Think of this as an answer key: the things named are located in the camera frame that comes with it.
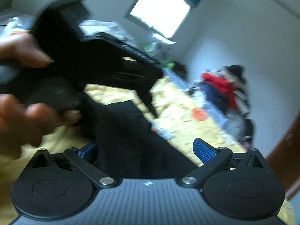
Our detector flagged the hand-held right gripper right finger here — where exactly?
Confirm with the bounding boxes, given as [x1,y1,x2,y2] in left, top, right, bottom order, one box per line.
[179,138,266,188]

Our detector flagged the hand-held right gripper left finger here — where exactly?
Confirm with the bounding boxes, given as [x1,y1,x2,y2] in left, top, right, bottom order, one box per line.
[31,142,118,189]

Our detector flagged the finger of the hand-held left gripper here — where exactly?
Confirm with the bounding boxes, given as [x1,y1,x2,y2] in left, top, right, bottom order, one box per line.
[134,87,159,119]

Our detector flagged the black pants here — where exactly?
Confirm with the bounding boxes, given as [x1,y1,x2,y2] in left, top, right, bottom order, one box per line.
[76,93,200,180]

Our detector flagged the person's left hand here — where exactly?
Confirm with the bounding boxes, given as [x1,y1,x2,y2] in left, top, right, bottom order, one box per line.
[0,33,82,160]

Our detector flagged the yellow floral bed sheet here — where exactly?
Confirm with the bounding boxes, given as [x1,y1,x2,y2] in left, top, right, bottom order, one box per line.
[0,75,296,225]

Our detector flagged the white crumpled quilt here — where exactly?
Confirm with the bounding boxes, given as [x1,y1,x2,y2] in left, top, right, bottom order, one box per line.
[0,16,128,41]

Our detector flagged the green plastic chair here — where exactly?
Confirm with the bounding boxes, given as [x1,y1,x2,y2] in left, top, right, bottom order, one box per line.
[143,44,176,69]

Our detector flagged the dark bag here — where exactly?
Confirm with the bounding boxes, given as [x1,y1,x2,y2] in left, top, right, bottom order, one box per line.
[173,63,188,81]

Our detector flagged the pile of clothes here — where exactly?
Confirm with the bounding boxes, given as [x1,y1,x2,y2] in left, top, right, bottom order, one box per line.
[193,64,257,147]

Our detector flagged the red jacket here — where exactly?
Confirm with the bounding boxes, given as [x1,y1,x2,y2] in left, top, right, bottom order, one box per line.
[202,72,239,110]

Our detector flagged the brown wooden door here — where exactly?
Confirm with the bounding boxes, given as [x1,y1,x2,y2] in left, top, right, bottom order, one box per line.
[266,112,300,195]

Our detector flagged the window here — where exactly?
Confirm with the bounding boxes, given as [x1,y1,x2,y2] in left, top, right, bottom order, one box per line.
[125,0,192,39]

